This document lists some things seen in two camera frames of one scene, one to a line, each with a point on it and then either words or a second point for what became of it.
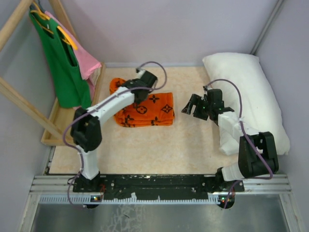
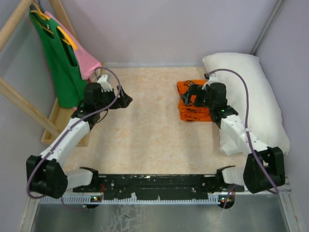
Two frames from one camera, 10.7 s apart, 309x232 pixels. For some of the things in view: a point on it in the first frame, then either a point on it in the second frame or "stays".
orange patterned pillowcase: x=156 y=109 to x=192 y=113
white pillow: x=247 y=93 stays
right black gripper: x=195 y=99 to x=194 y=90
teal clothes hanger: x=33 y=6 stays
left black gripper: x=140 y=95 to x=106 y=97
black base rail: x=156 y=187 stays
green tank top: x=75 y=92 stays
